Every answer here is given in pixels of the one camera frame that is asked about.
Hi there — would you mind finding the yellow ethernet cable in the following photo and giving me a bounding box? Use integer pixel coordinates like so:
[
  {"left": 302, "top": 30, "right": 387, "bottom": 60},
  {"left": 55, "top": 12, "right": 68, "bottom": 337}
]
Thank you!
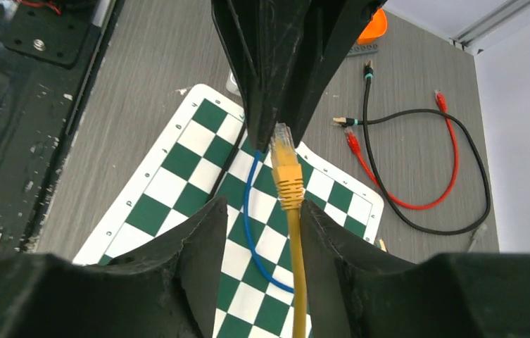
[{"left": 270, "top": 123, "right": 309, "bottom": 338}]

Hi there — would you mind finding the orange toy on grey plate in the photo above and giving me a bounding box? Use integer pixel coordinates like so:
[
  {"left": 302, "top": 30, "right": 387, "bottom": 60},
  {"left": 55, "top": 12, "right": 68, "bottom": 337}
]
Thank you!
[{"left": 346, "top": 9, "right": 388, "bottom": 57}]

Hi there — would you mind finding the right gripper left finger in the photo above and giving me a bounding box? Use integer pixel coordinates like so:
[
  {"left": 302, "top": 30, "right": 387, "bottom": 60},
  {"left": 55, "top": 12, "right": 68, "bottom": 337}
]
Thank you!
[{"left": 0, "top": 197, "right": 227, "bottom": 337}]

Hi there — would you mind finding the blue ethernet cable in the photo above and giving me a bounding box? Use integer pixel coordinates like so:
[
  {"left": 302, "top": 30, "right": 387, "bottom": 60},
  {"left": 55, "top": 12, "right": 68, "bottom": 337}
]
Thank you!
[{"left": 243, "top": 150, "right": 296, "bottom": 295}]

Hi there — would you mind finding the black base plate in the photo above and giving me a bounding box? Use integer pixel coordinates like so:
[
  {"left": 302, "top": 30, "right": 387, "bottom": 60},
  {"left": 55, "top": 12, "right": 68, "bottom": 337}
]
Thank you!
[{"left": 0, "top": 1, "right": 123, "bottom": 255}]

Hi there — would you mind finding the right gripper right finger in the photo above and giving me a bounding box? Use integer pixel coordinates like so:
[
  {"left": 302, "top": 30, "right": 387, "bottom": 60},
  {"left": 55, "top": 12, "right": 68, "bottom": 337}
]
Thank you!
[{"left": 301, "top": 201, "right": 530, "bottom": 337}]

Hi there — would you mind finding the white switch box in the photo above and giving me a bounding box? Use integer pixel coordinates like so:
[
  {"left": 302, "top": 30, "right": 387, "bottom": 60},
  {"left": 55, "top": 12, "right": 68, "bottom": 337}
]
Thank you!
[{"left": 225, "top": 70, "right": 241, "bottom": 97}]

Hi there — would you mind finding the green white chessboard mat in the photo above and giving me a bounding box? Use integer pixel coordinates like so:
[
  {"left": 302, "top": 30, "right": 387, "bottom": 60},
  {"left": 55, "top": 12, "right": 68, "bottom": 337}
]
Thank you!
[{"left": 72, "top": 84, "right": 385, "bottom": 338}]

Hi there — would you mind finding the red ethernet cable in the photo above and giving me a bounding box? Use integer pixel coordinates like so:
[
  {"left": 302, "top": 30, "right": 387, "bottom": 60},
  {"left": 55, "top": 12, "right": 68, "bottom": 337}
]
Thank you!
[{"left": 343, "top": 89, "right": 460, "bottom": 211}]

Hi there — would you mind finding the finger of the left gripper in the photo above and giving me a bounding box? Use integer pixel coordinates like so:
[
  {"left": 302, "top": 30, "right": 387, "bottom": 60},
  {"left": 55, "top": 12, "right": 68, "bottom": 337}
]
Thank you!
[{"left": 211, "top": 0, "right": 385, "bottom": 151}]

